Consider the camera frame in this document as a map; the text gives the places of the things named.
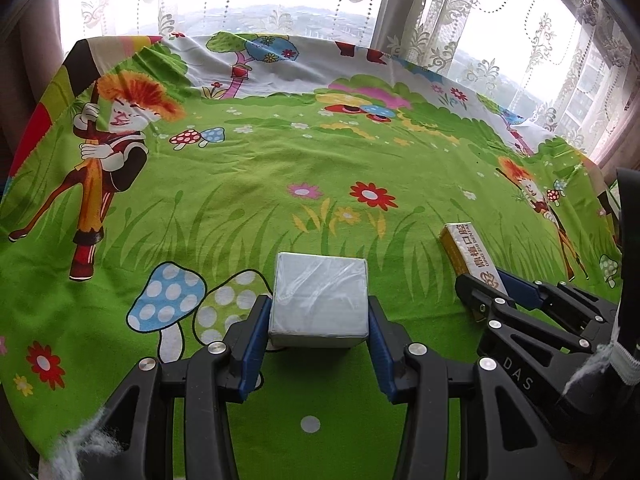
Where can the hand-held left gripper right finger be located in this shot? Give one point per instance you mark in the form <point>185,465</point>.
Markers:
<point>385,360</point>

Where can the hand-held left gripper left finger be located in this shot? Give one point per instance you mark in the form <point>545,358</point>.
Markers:
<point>252,355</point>

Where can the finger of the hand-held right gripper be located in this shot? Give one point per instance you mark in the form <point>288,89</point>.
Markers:
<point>500,315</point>
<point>522,287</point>

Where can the narrow gold and white box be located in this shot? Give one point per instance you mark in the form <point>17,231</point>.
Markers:
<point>465,250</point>

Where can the grey plastic-wrapped box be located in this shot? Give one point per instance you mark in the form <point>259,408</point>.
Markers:
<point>317,300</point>

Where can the white fluffy tuft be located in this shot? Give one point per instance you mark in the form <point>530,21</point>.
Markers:
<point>585,367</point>
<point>85,445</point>

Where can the green cartoon printed blanket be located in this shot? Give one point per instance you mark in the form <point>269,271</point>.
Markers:
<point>250,200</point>

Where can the pinkish brown curtain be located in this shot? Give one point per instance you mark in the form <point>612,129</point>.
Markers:
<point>620,150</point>

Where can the grey window post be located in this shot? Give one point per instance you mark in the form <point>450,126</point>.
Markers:
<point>400,5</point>

